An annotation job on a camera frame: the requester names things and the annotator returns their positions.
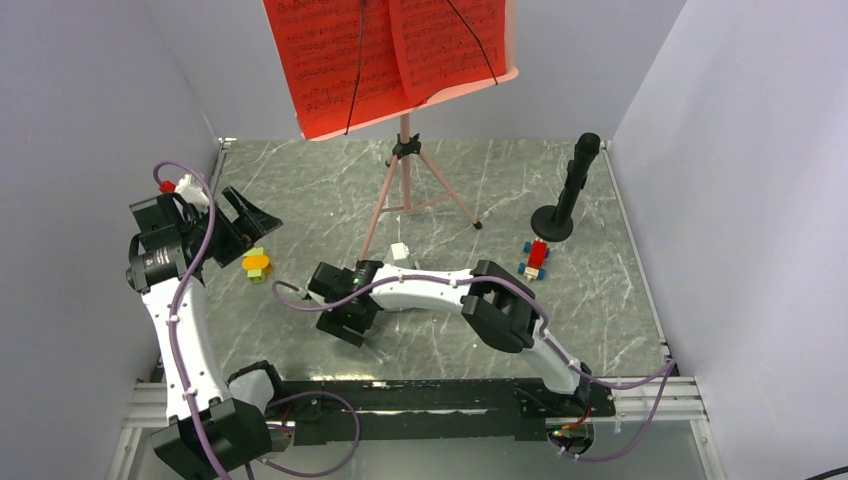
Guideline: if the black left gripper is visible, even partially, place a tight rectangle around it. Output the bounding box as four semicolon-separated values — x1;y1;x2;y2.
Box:
181;187;281;268

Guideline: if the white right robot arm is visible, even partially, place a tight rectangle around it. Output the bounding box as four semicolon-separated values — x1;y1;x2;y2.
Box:
306;260;591;415

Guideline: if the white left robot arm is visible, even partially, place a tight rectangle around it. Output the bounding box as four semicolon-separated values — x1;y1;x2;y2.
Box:
126;187;288;479

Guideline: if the yellow green orange toy block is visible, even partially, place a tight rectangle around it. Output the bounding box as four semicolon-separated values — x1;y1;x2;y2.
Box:
241;247;273;284

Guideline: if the red blue toy block car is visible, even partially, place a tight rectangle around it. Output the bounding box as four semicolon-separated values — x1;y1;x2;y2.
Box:
517;238;550;281

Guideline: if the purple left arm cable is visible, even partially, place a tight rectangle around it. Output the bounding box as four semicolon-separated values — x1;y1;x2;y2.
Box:
153;161;362;480

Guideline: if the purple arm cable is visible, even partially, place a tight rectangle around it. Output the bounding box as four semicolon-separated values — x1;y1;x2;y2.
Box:
153;161;362;480
272;274;677;464

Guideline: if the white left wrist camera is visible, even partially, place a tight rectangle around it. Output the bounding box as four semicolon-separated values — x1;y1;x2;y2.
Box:
158;174;209;210

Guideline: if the black recorder on round base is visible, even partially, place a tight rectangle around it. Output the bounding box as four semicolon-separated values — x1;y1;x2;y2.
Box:
531;132;602;242

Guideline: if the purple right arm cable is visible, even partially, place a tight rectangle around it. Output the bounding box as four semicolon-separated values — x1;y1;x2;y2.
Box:
272;274;677;464

